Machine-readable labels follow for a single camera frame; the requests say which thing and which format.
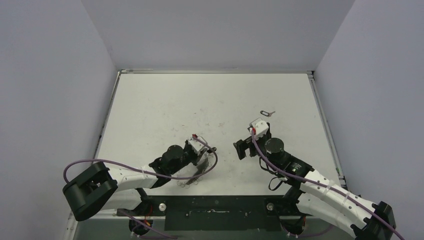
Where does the grey key holder with rings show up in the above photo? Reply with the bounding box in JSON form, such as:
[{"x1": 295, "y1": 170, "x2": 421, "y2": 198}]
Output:
[{"x1": 176, "y1": 156, "x2": 210, "y2": 189}]

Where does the purple cable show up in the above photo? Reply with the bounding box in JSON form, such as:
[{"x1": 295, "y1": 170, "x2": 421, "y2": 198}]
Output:
[
  {"x1": 62, "y1": 135, "x2": 219, "y2": 240},
  {"x1": 250, "y1": 130, "x2": 405, "y2": 240}
]

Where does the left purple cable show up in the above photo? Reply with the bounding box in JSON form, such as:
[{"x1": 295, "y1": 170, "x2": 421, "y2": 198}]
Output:
[{"x1": 62, "y1": 135, "x2": 219, "y2": 240}]

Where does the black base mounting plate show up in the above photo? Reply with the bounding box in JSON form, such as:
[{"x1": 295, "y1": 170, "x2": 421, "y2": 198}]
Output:
[{"x1": 128, "y1": 195, "x2": 303, "y2": 231}]

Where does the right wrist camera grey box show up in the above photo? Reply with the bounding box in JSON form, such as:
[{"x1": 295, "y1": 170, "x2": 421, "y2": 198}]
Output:
[{"x1": 248, "y1": 117, "x2": 270, "y2": 140}]

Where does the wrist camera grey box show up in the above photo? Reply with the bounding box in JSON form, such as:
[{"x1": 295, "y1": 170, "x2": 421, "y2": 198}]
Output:
[
  {"x1": 188, "y1": 134, "x2": 208, "y2": 155},
  {"x1": 248, "y1": 117, "x2": 270, "y2": 140}
]

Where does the key with black tag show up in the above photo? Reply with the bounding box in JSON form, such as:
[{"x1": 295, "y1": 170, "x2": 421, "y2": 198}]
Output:
[{"x1": 260, "y1": 110, "x2": 275, "y2": 118}]

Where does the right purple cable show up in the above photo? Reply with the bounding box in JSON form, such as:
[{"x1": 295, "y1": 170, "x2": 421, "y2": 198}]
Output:
[{"x1": 250, "y1": 130, "x2": 405, "y2": 240}]

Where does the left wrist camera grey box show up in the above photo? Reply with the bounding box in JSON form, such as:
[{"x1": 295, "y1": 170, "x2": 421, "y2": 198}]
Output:
[{"x1": 188, "y1": 134, "x2": 208, "y2": 155}]

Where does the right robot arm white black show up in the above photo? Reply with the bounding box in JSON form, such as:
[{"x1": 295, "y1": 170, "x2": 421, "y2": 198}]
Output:
[{"x1": 233, "y1": 118, "x2": 399, "y2": 240}]

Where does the black loop cable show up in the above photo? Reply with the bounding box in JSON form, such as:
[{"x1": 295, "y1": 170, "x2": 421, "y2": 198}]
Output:
[{"x1": 258, "y1": 158, "x2": 286, "y2": 192}]

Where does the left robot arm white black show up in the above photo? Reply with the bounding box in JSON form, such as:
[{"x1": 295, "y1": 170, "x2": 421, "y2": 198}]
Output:
[{"x1": 62, "y1": 136, "x2": 217, "y2": 222}]

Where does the aluminium table frame rail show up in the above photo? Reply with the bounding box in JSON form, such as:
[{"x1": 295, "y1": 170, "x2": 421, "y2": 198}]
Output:
[{"x1": 308, "y1": 71, "x2": 369, "y2": 220}]

